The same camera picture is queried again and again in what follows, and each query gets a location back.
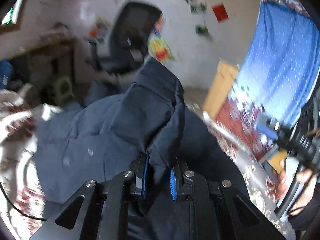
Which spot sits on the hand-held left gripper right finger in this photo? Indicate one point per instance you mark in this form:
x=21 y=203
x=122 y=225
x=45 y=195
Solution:
x=173 y=186

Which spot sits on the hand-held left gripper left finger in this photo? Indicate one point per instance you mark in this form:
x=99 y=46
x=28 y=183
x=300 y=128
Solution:
x=143 y=180

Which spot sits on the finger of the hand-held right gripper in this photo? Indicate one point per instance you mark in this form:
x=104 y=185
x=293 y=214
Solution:
x=268 y=130

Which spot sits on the navy blue padded jacket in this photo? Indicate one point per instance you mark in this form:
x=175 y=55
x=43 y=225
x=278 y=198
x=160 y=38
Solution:
x=112 y=130

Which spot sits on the person's right hand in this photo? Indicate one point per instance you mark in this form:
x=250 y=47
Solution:
x=285 y=180

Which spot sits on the silver metal bar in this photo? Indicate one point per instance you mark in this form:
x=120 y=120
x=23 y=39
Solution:
x=225 y=132

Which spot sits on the brown wooden board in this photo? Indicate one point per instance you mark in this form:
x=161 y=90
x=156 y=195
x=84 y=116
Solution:
x=220 y=87

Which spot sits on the blue dotted curtain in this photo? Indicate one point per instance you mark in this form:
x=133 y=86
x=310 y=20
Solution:
x=277 y=62

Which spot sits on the green plastic stool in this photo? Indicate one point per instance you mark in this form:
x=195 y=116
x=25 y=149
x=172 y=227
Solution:
x=61 y=90

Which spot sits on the red paper square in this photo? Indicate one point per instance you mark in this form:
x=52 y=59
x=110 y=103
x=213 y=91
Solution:
x=220 y=13

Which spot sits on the floral cream bedspread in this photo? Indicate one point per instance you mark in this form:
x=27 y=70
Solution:
x=17 y=155

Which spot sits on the black office chair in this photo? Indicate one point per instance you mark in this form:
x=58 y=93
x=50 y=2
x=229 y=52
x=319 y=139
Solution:
x=130 y=30

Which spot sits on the wooden desk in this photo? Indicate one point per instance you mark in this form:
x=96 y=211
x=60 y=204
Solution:
x=50 y=46

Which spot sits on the blue water jug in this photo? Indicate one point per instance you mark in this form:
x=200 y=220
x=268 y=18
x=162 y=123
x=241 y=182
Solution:
x=5 y=73

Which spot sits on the small green wall sticker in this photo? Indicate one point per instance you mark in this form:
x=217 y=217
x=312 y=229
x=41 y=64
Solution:
x=202 y=29

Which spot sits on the green and white wall picture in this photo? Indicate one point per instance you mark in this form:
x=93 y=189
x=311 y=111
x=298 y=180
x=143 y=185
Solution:
x=193 y=1

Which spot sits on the colourful wall poster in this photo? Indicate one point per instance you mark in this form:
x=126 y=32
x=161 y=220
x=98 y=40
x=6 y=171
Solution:
x=100 y=30

